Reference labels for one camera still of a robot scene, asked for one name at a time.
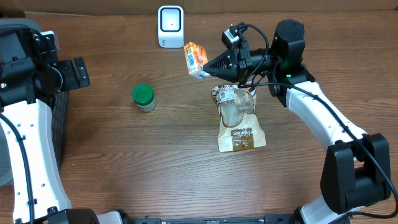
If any orange Kleenex tissue pack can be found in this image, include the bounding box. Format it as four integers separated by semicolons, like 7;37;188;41
183;42;210;79

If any brown white snack pouch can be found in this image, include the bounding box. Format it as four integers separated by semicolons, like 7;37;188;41
211;85;266;152

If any green lid jar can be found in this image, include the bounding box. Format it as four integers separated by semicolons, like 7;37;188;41
132;83;157;112

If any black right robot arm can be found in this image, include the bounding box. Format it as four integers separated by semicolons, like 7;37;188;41
203;19;397;223

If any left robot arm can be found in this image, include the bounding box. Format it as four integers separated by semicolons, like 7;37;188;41
1;24;126;223

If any white barcode scanner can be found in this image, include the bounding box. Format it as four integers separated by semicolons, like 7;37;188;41
157;5;184;49

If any grey plastic mesh basket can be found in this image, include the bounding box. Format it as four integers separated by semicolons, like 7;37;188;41
0;17;70;187

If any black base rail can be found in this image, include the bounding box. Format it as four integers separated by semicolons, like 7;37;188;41
122;214;301;224

